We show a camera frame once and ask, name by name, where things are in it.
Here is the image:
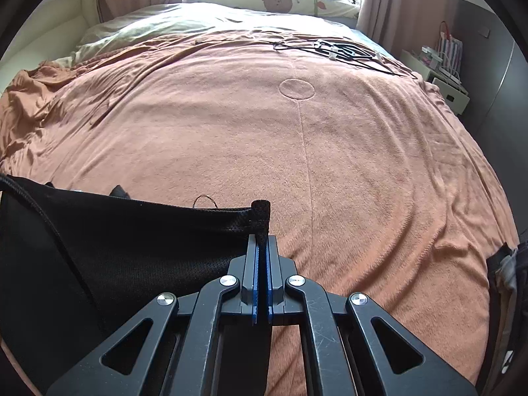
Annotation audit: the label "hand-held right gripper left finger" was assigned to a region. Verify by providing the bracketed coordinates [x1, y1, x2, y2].
[46, 234, 260, 396]

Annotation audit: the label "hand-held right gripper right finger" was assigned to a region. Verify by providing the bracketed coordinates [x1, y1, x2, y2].
[266, 234, 480, 396]

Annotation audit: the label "black mesh shorts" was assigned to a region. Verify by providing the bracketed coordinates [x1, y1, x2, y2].
[0, 174, 273, 396]

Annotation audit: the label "orange-brown blanket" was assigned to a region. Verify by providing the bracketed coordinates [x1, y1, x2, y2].
[0, 29, 522, 396]

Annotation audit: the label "dark cloth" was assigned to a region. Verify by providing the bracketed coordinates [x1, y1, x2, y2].
[486, 241, 528, 298]

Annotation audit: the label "white nightstand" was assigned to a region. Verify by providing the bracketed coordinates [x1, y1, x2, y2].
[399, 49, 471, 116]

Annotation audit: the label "beige duvet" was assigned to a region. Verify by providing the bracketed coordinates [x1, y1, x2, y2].
[74, 3, 364, 63]

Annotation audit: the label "bear-print cushion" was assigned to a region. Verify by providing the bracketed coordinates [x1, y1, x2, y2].
[198, 0, 362, 19]

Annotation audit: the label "striped gift bag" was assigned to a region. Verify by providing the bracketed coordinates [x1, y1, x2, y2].
[436, 20, 465, 80]

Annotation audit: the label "cream leather headboard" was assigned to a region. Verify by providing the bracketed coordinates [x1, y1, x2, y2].
[0, 0, 100, 93]

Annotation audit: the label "black cables bundle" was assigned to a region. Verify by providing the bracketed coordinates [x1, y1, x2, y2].
[272, 38, 418, 78]

